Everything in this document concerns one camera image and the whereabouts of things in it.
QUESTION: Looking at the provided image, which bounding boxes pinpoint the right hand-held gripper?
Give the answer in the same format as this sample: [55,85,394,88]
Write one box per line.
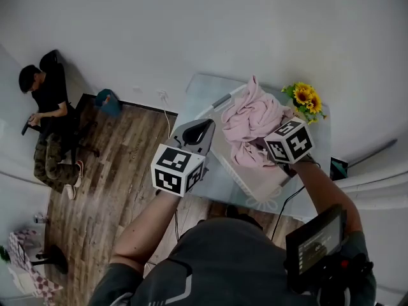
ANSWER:
[263,116,316,164]

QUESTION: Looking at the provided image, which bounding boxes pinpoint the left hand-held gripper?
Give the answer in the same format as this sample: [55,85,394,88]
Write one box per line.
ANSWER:
[150,118,217,198]

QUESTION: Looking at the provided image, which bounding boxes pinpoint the pink clothes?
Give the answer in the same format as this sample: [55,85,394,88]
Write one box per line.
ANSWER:
[221,75,294,168]

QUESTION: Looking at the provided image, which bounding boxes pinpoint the white plastic laundry basket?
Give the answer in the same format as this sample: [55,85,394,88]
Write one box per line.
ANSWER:
[202,84,303,203]

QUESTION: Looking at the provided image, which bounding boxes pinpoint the person's left forearm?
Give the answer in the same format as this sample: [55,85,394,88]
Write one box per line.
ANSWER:
[110,189,182,273]

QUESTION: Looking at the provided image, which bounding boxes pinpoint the person's right forearm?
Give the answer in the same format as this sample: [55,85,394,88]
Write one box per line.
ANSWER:
[291,159,364,235]

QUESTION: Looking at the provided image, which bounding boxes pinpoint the light blue tablecloth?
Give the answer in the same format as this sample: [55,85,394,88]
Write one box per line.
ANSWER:
[171,72,332,219]

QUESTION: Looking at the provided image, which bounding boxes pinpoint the potted sunflowers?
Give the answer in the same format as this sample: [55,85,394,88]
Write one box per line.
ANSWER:
[280,81,328,126]

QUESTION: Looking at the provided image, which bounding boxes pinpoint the teal waste bin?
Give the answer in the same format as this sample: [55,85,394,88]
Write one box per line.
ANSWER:
[94,88,122,118]

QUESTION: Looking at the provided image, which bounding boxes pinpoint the white curtain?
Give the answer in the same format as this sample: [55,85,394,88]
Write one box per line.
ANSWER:
[334,157,408,212]

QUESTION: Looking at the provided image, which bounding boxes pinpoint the person's grey shirt torso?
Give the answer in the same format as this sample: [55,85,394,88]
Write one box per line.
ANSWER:
[87,217,377,306]

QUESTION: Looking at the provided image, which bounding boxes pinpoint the black monitor screen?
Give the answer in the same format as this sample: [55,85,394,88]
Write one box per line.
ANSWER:
[285,204,348,295]

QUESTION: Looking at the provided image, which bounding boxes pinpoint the white floor cable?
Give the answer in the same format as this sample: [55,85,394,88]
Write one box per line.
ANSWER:
[161,94,171,140]

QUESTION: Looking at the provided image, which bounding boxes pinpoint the green broom with dark handle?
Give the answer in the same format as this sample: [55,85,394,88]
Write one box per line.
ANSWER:
[330,138,398,181]

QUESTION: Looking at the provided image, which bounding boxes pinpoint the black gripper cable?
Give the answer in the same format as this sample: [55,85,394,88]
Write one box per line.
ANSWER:
[270,185,307,242]

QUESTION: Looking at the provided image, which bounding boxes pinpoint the black monitor mount rig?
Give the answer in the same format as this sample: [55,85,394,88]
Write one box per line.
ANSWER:
[318,252,374,306]

